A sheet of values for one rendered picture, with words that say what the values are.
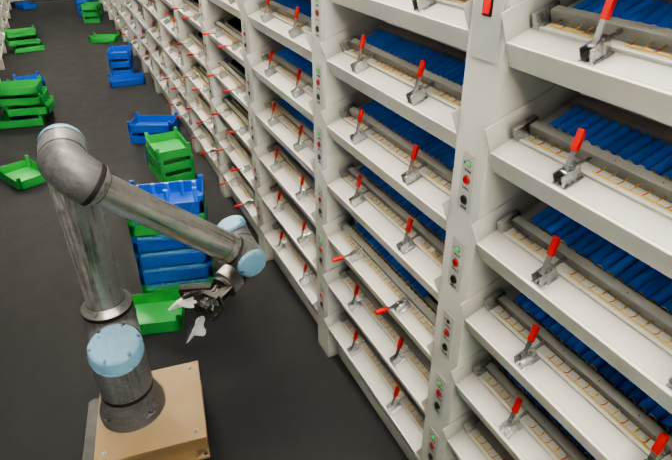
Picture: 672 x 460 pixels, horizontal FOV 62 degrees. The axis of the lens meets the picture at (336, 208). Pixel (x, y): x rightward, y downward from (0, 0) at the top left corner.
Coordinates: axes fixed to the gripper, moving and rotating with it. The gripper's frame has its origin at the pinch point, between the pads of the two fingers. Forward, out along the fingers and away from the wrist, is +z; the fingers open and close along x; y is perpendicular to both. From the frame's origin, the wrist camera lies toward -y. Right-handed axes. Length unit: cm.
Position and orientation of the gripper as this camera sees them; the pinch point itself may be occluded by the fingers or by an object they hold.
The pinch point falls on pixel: (175, 326)
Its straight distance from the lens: 179.7
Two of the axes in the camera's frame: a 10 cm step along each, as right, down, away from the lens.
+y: 8.2, 2.2, -5.2
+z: -5.4, 5.9, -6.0
